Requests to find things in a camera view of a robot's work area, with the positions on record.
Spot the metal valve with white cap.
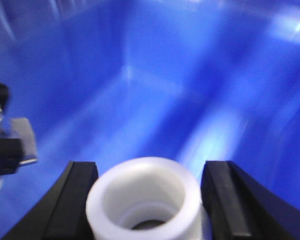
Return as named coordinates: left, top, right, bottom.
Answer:
left=85, top=157, right=213, bottom=240

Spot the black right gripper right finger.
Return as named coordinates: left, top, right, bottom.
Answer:
left=201, top=161, right=300, bottom=240

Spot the metal valve in box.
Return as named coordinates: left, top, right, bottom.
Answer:
left=0, top=83, right=38, bottom=189

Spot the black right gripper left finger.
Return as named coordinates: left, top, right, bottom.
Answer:
left=3, top=161, right=98, bottom=240

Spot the blue shelf box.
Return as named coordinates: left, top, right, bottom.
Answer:
left=0, top=0, right=300, bottom=238

